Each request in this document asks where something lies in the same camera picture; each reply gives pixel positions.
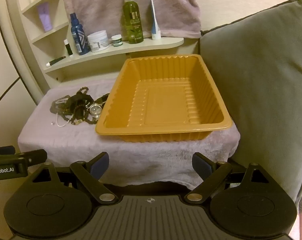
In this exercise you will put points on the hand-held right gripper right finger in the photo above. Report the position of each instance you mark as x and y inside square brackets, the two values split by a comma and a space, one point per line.
[200, 163]

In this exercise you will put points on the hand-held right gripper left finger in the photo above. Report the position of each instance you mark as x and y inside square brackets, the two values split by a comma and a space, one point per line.
[100, 164]

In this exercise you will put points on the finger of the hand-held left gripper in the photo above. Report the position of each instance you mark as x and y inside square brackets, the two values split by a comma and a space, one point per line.
[3, 150]
[36, 157]

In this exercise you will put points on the black wristwatch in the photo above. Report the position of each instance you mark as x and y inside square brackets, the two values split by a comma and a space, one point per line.
[78, 99]

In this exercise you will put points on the yellow plastic tray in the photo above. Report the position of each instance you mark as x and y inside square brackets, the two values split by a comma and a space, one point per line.
[166, 100]

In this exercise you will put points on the lilac fuzzy blanket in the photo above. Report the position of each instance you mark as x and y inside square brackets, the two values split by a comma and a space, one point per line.
[141, 160]

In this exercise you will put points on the dark green tube white cap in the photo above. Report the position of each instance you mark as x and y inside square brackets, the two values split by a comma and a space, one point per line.
[56, 61]

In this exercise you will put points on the grey-green cushion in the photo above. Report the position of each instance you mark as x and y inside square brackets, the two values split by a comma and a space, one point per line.
[265, 80]

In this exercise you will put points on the lip balm stick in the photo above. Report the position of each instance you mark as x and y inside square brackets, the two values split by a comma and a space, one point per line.
[68, 48]

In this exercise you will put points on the white cream jar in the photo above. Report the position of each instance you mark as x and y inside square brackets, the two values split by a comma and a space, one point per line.
[98, 41]

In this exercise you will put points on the small green-lidded jar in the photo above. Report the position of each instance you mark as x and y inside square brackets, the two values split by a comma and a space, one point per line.
[116, 41]

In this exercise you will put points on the cream shelf unit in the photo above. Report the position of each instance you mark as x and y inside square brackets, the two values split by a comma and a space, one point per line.
[141, 45]

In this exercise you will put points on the blue spray bottle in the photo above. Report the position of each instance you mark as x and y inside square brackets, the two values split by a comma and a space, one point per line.
[78, 37]

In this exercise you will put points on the lilac tube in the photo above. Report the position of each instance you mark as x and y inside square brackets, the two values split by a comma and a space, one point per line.
[45, 17]

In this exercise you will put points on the blue and white tube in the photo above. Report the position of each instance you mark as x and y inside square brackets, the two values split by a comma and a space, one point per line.
[154, 22]

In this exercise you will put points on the green spray bottle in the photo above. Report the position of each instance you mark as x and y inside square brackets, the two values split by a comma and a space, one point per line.
[133, 20]

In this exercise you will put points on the lilac hanging towel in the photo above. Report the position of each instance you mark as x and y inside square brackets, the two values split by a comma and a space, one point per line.
[103, 5]

